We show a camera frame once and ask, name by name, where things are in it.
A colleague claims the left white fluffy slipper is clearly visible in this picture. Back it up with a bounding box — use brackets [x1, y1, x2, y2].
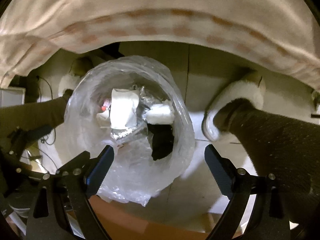
[58, 73, 82, 97]

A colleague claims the left dark trouser leg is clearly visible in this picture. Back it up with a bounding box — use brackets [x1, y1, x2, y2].
[1, 96, 71, 137]

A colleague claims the orange wooden stool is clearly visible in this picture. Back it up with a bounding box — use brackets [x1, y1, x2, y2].
[89, 196, 208, 240]

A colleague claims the right white fluffy slipper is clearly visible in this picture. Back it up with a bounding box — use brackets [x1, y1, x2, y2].
[202, 71, 266, 142]

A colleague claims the white fluffy slipper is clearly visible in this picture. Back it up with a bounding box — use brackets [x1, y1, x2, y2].
[58, 73, 82, 97]
[202, 71, 266, 142]

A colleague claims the black trash piece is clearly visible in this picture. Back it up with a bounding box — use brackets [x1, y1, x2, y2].
[147, 124, 175, 161]

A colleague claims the silver foil wrapper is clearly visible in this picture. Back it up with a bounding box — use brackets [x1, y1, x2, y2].
[110, 85, 156, 143]

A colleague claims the pink bed sheet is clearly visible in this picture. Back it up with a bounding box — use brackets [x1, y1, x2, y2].
[1, 0, 319, 89]

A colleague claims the white crumpled tissue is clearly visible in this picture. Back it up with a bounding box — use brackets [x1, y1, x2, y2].
[145, 100, 175, 125]

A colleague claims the white paper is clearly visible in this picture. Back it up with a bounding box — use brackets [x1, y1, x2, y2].
[96, 88, 140, 130]

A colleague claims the black cable on floor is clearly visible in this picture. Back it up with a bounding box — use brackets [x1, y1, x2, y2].
[35, 76, 60, 170]

